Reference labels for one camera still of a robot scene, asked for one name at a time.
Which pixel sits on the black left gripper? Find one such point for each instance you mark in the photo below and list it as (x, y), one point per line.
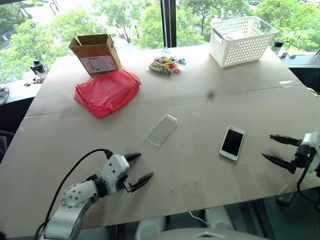
(124, 182)

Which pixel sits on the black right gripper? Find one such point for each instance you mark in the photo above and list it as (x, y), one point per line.
(302, 156)

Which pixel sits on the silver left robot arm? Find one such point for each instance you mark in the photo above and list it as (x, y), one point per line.
(75, 197)

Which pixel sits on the clear phone case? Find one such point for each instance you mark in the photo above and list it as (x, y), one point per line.
(161, 132)

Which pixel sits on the black table support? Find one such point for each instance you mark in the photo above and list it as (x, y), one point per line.
(286, 199)

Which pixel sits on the white smartphone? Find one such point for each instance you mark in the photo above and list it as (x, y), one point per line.
(232, 142)

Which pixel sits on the white rounded shape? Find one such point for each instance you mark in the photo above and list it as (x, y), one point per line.
(150, 228)
(220, 218)

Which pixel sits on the red zipper pouch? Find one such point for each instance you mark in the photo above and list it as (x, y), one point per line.
(106, 93)

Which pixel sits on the small dark items on sill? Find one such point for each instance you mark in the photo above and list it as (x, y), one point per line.
(287, 55)

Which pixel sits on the bag of colourful small items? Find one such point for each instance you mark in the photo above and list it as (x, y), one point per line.
(165, 66)

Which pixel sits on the white perforated plastic basket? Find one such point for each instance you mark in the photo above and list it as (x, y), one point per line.
(240, 43)

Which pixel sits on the open cardboard box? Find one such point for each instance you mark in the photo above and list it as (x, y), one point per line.
(96, 56)

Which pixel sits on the dark chair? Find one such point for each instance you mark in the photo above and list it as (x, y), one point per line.
(5, 145)

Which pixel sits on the small black and white device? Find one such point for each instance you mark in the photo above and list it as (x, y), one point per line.
(38, 68)

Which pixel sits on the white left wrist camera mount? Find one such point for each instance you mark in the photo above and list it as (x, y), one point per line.
(113, 166)

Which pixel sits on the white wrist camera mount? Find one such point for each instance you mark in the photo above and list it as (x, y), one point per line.
(113, 166)
(313, 140)

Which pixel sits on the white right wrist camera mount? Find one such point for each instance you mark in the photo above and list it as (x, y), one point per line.
(313, 140)

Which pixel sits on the black window frame post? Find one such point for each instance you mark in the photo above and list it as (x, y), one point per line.
(169, 23)

